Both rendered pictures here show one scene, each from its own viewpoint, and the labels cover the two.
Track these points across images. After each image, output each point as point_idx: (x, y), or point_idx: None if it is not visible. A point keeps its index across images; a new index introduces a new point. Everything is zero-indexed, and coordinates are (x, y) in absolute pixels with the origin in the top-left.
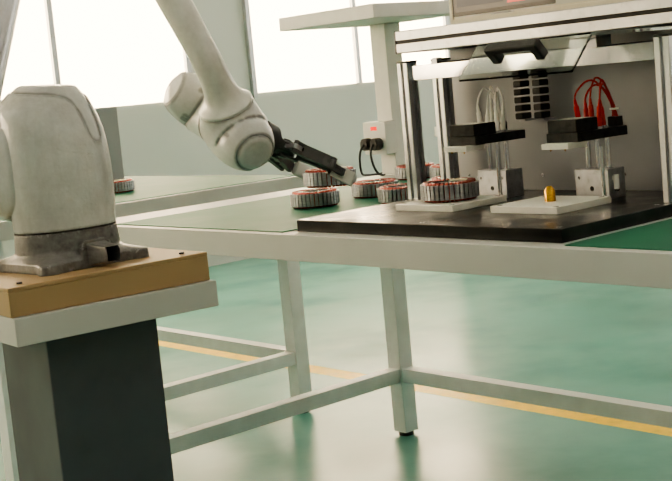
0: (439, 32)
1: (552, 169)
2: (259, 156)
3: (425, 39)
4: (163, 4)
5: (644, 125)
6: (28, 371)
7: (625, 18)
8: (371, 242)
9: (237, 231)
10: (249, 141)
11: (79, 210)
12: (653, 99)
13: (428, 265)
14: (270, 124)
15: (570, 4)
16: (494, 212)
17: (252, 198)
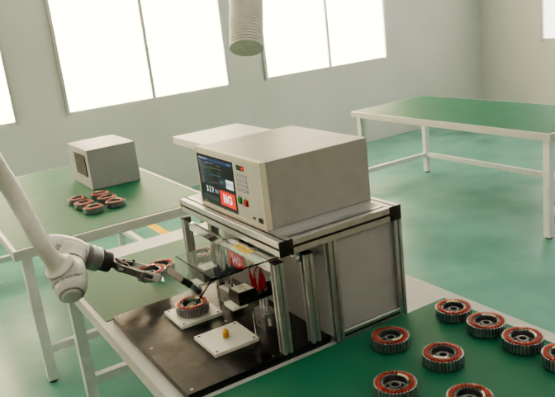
0: (195, 209)
1: None
2: (73, 298)
3: (191, 209)
4: (16, 216)
5: (295, 282)
6: None
7: (260, 243)
8: (126, 355)
9: (92, 311)
10: (65, 292)
11: None
12: (297, 271)
13: (144, 382)
14: (106, 255)
15: (244, 219)
16: (195, 340)
17: (154, 241)
